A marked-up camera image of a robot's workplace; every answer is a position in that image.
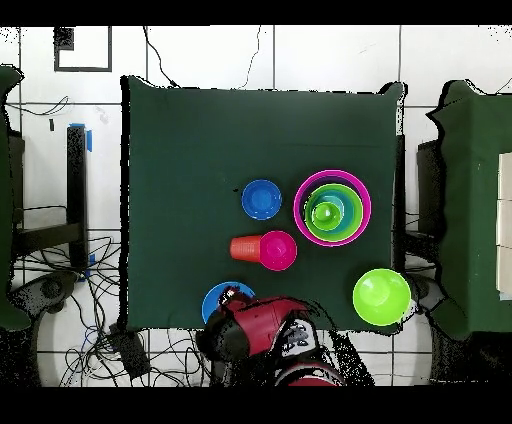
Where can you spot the dark green table cloth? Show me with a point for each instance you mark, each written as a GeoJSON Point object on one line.
{"type": "Point", "coordinates": [200, 140]}

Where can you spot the lime green large bowl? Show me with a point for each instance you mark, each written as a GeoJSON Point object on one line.
{"type": "Point", "coordinates": [382, 296]}
{"type": "Point", "coordinates": [359, 216]}

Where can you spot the pink large bowl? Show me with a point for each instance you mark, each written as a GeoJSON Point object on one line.
{"type": "Point", "coordinates": [296, 208]}

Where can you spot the black square floor frame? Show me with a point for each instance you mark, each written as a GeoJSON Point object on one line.
{"type": "Point", "coordinates": [63, 38]}

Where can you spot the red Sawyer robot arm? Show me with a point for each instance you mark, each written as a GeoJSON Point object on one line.
{"type": "Point", "coordinates": [272, 324]}

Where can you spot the black floor box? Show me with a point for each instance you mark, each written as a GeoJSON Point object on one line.
{"type": "Point", "coordinates": [130, 352]}

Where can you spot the orange cup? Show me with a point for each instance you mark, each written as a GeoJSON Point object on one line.
{"type": "Point", "coordinates": [244, 248]}

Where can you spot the blue tape strip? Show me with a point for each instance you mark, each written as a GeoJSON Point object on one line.
{"type": "Point", "coordinates": [89, 140]}

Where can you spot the purple shallow bowl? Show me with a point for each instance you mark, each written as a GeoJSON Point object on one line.
{"type": "Point", "coordinates": [302, 200]}

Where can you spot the dark blue small bowl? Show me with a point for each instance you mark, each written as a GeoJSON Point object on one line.
{"type": "Point", "coordinates": [261, 199]}

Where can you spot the turquoise bowl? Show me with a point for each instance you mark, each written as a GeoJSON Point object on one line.
{"type": "Point", "coordinates": [347, 212]}

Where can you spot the red small bowl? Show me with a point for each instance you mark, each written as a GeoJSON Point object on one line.
{"type": "Point", "coordinates": [278, 250]}

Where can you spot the black stand base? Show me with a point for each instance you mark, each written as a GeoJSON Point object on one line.
{"type": "Point", "coordinates": [52, 288]}
{"type": "Point", "coordinates": [426, 290]}

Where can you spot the lime green small cup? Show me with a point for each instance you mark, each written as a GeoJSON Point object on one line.
{"type": "Point", "coordinates": [326, 214]}

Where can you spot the green cloth side table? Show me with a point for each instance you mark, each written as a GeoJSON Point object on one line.
{"type": "Point", "coordinates": [472, 200]}
{"type": "Point", "coordinates": [4, 180]}

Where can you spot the blue large bowl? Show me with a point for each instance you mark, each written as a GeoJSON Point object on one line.
{"type": "Point", "coordinates": [212, 298]}

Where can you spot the white boxes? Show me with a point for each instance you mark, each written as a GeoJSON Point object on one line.
{"type": "Point", "coordinates": [504, 224]}

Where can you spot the black post stand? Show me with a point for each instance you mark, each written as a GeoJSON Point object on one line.
{"type": "Point", "coordinates": [76, 192]}

